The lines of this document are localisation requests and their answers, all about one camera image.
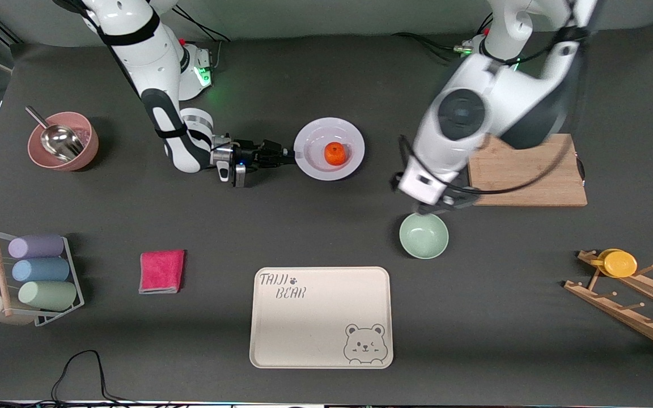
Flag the white round plate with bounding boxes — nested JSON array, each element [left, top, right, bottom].
[[294, 117, 366, 181]]

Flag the orange fruit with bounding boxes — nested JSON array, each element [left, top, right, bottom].
[[324, 142, 347, 167]]

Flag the light green bowl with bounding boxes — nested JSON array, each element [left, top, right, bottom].
[[399, 212, 450, 260]]

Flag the dark grey table mat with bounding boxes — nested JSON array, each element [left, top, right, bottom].
[[0, 23, 653, 406]]

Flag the wooden cutting board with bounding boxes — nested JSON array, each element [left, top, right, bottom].
[[467, 133, 588, 207]]

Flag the pink folded cloth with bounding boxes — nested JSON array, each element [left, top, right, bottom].
[[139, 250, 186, 295]]

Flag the pink bowl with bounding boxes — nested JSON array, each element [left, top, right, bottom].
[[27, 112, 100, 172]]

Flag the cream tray with bear print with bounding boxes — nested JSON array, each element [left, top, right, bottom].
[[249, 266, 394, 369]]

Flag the yellow cup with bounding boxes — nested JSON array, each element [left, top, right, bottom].
[[590, 249, 638, 278]]

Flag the metal scoop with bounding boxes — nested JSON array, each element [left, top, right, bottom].
[[25, 106, 85, 164]]

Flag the wooden peg rack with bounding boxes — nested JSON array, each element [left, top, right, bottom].
[[563, 249, 653, 358]]

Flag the purple cup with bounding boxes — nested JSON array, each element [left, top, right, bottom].
[[8, 234, 65, 260]]

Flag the blue cup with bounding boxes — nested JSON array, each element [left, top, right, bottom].
[[11, 258, 70, 283]]

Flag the green cup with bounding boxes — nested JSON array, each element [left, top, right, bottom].
[[18, 280, 78, 312]]

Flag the black right arm base cables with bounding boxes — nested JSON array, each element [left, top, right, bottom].
[[173, 6, 231, 43]]

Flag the black arm base cables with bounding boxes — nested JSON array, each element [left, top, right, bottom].
[[392, 31, 474, 57], [173, 6, 231, 43]]

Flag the black left arm base cables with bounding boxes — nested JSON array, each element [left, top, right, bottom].
[[392, 31, 474, 57]]

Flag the black cable on table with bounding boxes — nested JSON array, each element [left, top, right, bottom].
[[0, 350, 151, 408]]

